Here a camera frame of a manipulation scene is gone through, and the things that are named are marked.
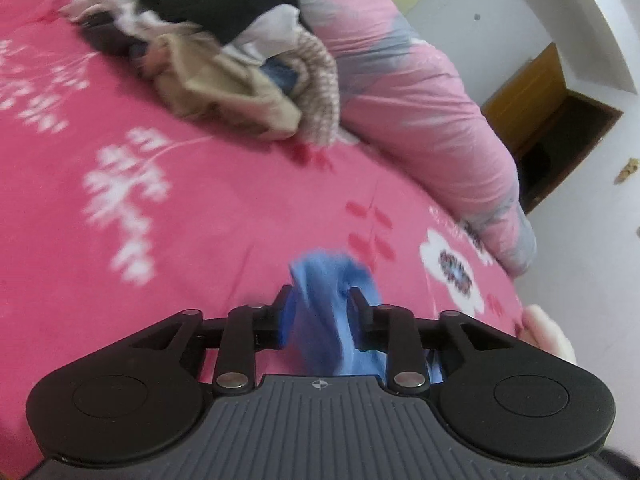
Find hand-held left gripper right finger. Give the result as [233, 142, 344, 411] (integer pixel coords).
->
[348, 287, 516, 395]

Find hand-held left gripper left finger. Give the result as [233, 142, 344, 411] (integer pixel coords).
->
[131, 285, 296, 395]

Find blue t-shirt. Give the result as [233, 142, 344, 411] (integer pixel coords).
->
[287, 247, 443, 378]

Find pink floral bed sheet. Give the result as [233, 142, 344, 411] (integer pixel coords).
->
[0, 0, 526, 466]

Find white fluffy folded cloth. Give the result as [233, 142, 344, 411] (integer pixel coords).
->
[517, 304, 578, 366]

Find pink grey quilt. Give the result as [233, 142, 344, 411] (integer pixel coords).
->
[192, 0, 538, 276]

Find pale pink knitted sweater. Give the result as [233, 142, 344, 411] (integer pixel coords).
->
[270, 30, 341, 148]

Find dark blue garment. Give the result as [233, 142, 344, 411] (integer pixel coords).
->
[260, 55, 301, 98]

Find wooden door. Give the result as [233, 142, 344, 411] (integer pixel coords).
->
[482, 42, 566, 153]

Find white garment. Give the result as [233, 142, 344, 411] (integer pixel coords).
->
[67, 0, 313, 68]

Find small torn tape scrap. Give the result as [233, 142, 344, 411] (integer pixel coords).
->
[615, 157, 640, 183]

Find black garment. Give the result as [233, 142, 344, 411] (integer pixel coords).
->
[137, 0, 303, 46]

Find dark grey garment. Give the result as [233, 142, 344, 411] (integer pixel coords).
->
[80, 22, 151, 58]

